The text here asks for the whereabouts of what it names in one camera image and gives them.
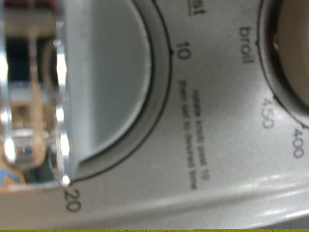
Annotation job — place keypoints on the silver toaster oven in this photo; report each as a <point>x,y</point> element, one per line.
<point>219,129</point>

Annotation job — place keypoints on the silver oven knob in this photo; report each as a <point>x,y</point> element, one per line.
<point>112,80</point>
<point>296,64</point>

